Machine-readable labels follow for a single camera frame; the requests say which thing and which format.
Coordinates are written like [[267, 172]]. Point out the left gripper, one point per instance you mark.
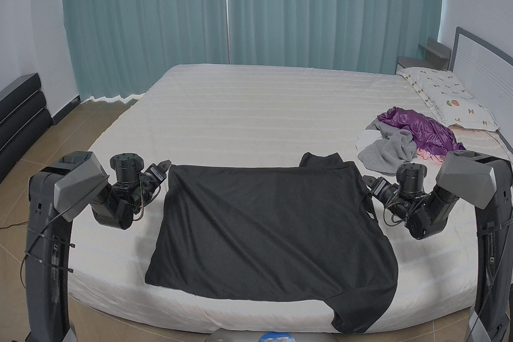
[[154, 178]]

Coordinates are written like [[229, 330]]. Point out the black chest of drawers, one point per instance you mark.
[[20, 116]]

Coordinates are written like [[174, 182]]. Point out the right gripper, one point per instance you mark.
[[384, 191]]

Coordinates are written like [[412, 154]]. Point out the bed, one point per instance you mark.
[[260, 116]]

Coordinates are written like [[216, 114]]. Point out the white garment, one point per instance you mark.
[[368, 140]]

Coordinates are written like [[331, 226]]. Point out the grey garment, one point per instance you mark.
[[390, 154]]

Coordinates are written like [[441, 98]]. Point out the purple satin garment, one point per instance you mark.
[[425, 130]]

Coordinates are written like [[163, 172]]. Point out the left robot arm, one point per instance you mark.
[[76, 180]]

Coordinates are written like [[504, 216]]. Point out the black T-shirt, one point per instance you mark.
[[260, 232]]

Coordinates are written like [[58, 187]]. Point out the grey bedside table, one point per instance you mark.
[[435, 50]]

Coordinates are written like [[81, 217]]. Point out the pink garment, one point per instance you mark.
[[431, 157]]

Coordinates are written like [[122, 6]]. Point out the white printed pillow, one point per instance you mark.
[[449, 96]]

